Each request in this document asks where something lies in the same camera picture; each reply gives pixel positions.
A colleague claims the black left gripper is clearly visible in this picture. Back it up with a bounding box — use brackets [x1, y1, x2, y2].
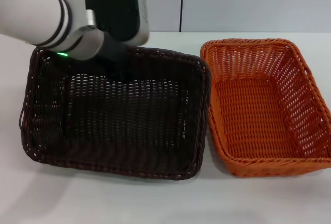
[97, 33, 129, 83]

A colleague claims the dark brown wicker basket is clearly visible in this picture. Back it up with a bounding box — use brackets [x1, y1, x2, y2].
[18, 44, 212, 181]

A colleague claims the orange wicker basket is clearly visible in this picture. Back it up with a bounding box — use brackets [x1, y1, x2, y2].
[200, 37, 331, 178]

